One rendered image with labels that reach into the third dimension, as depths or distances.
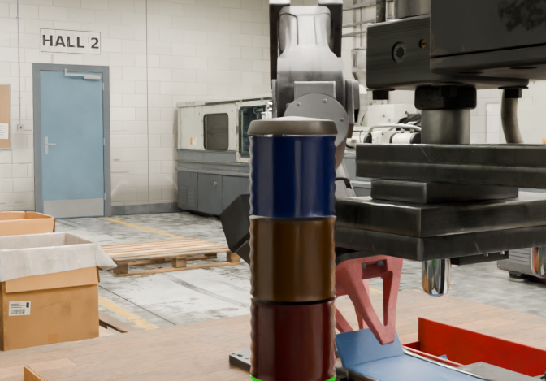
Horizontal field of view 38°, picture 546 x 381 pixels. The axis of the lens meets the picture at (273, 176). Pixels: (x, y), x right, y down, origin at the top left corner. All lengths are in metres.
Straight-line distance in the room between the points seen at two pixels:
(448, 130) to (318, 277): 0.29
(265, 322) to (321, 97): 0.37
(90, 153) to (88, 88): 0.93
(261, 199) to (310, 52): 0.51
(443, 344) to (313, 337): 0.68
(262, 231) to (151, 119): 11.82
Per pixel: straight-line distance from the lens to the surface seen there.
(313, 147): 0.33
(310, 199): 0.33
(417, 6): 0.60
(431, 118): 0.61
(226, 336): 1.17
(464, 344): 0.99
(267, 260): 0.33
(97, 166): 11.84
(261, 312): 0.34
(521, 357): 0.93
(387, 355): 0.74
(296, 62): 0.80
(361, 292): 0.70
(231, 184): 10.59
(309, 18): 0.94
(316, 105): 0.68
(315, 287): 0.33
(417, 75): 0.58
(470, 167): 0.55
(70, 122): 11.72
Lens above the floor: 1.19
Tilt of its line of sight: 3 degrees down
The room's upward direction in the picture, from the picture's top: straight up
